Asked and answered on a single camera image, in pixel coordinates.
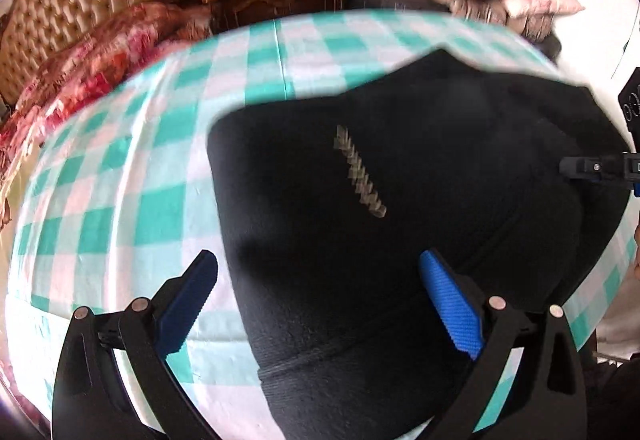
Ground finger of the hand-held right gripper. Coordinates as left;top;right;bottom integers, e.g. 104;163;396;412
559;151;640;197

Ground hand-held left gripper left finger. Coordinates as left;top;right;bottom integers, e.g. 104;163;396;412
51;249;219;440

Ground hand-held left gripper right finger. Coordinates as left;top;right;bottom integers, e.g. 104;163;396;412
419;247;586;440

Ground black pants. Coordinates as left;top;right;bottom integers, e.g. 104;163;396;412
206;47;632;440

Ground small pink pillow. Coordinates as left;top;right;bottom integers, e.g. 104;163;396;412
502;0;586;18

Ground green white checkered cloth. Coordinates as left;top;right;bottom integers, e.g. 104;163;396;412
5;9;638;440

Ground beige plaid blanket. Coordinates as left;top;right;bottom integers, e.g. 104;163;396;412
447;0;556;41

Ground red floral quilt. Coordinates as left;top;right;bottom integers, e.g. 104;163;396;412
0;1;213;231

